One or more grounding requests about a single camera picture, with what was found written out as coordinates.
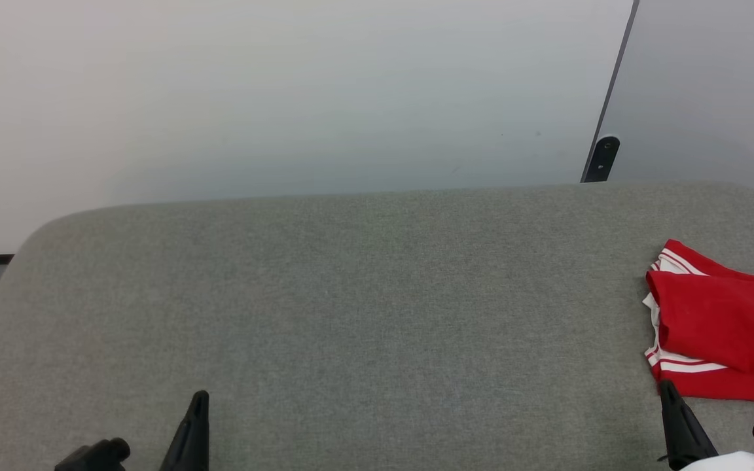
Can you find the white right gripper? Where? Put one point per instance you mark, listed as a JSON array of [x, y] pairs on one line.
[[734, 463]]

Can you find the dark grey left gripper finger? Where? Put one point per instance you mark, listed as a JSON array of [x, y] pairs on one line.
[[190, 445]]

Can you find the grey partition post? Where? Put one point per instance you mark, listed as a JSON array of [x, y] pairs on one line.
[[603, 157]]

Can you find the red and white basketball jersey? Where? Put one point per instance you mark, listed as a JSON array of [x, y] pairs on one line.
[[724, 327]]

